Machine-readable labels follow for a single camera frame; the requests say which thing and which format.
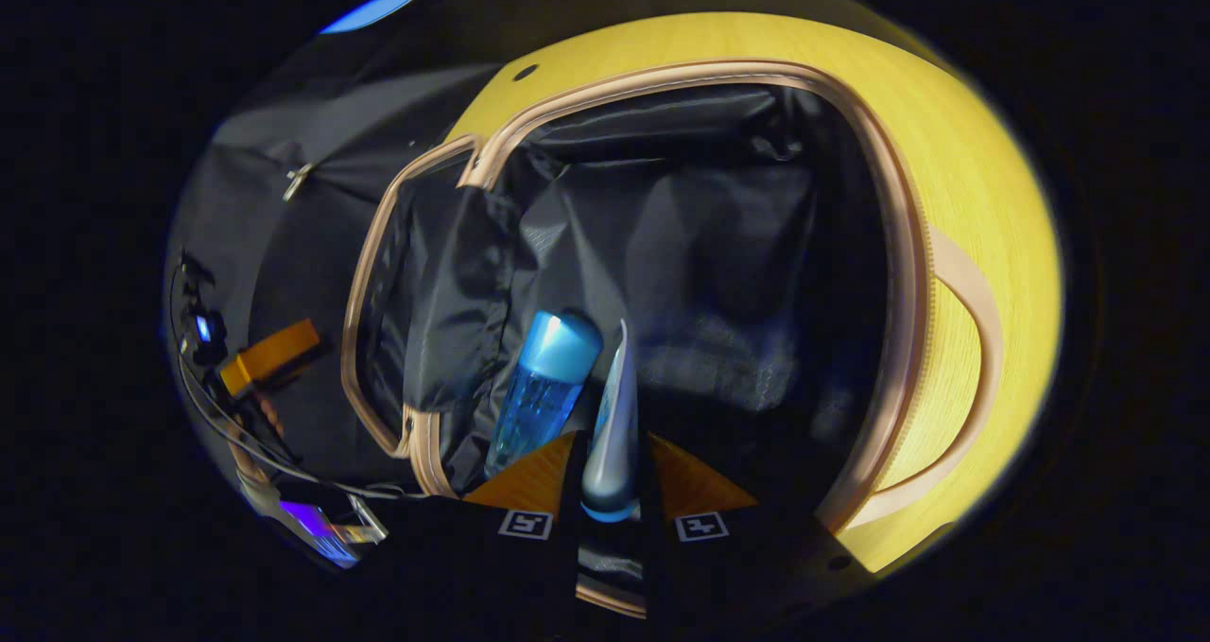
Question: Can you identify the blue toner bottle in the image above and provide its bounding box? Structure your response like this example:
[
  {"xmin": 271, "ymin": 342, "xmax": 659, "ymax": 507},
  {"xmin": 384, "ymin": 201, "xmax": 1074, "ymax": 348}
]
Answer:
[{"xmin": 484, "ymin": 309, "xmax": 604, "ymax": 480}]

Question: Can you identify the black backdrop cloth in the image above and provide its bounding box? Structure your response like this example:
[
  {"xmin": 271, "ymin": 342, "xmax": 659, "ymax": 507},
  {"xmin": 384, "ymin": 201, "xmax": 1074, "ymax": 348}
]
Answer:
[{"xmin": 165, "ymin": 0, "xmax": 530, "ymax": 496}]

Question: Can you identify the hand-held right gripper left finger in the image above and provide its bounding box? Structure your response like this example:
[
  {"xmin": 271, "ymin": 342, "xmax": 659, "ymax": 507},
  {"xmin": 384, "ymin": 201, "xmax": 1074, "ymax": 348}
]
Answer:
[{"xmin": 378, "ymin": 429, "xmax": 589, "ymax": 626}]

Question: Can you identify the device with purple screen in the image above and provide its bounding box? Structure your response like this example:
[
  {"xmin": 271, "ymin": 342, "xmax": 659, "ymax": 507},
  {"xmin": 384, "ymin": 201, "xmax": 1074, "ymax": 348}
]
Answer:
[{"xmin": 241, "ymin": 477, "xmax": 389, "ymax": 569}]

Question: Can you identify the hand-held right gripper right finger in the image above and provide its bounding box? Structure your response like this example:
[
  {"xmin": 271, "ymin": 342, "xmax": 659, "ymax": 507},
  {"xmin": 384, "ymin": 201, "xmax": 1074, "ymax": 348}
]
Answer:
[{"xmin": 643, "ymin": 432, "xmax": 871, "ymax": 630}]

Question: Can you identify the white teal cream tube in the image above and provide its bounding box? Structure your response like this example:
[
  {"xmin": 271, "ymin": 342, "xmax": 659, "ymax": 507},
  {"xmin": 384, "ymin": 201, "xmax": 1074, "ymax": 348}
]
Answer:
[{"xmin": 580, "ymin": 319, "xmax": 642, "ymax": 524}]

